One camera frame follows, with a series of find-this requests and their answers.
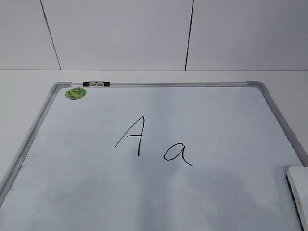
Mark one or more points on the white rectangular board eraser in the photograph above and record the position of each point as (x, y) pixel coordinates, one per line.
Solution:
(298, 179)

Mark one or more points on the black board hanging clip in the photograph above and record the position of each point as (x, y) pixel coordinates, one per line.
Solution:
(96, 84)

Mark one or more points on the round green magnet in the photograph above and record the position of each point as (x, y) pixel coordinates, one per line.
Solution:
(76, 93)

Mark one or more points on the white board with grey frame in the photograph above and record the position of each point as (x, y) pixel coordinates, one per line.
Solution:
(154, 157)

